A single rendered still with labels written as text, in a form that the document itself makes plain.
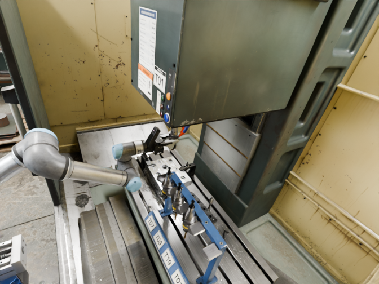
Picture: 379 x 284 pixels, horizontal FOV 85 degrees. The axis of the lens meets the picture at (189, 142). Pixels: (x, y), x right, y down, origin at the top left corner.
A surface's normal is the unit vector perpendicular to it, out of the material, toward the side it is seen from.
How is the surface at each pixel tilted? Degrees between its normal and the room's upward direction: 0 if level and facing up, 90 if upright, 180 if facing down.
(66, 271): 0
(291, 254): 0
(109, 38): 90
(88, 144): 24
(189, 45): 90
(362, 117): 90
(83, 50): 90
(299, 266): 0
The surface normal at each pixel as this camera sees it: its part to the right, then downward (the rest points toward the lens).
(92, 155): 0.33, -0.53
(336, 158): -0.85, 0.18
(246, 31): 0.50, 0.54
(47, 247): 0.14, -0.83
